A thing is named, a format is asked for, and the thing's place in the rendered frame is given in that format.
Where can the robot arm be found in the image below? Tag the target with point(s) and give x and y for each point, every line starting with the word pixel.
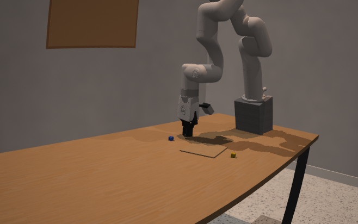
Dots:
pixel 256 42

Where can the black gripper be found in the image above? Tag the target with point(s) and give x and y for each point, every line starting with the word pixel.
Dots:
pixel 188 111

